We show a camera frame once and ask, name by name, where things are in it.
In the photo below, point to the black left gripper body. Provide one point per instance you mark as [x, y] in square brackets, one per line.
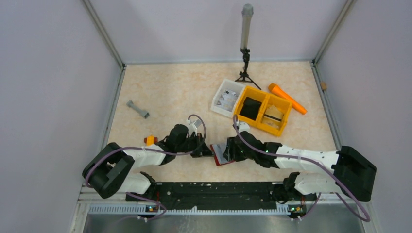
[198, 145]

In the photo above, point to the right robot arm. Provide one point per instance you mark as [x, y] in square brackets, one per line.
[344, 171]

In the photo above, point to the red card holder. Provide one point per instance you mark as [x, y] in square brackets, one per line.
[215, 159]

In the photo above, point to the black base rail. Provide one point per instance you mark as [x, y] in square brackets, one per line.
[223, 195]

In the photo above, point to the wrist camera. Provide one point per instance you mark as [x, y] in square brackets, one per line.
[242, 127]
[193, 126]

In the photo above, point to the yellow plastic bin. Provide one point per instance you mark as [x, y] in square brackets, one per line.
[266, 99]

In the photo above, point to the grey credit card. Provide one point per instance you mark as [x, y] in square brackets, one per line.
[219, 150]

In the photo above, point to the grey tube on tripod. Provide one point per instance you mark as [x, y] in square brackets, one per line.
[247, 13]

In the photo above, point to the small tan wall object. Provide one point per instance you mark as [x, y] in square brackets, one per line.
[323, 86]

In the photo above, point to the white plastic bin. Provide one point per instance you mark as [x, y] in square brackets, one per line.
[227, 85]

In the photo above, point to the orange plastic carrot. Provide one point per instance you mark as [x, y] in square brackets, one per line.
[276, 90]

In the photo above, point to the black block in bin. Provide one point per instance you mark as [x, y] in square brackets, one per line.
[250, 108]

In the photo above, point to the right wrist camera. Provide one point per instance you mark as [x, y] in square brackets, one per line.
[242, 127]

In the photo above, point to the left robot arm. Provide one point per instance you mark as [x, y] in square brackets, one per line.
[109, 171]

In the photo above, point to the cards in white bin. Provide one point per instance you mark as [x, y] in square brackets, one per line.
[227, 100]

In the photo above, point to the small orange toy piece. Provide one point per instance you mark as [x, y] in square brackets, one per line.
[151, 139]

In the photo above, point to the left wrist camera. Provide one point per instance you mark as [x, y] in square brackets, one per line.
[193, 126]

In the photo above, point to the black mini tripod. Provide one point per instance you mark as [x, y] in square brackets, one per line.
[243, 75]

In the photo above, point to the grey plastic connector piece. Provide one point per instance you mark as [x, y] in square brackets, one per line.
[141, 112]

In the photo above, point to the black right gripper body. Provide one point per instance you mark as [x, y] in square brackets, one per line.
[232, 149]

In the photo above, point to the tan cards in bin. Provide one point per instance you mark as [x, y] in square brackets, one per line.
[272, 116]

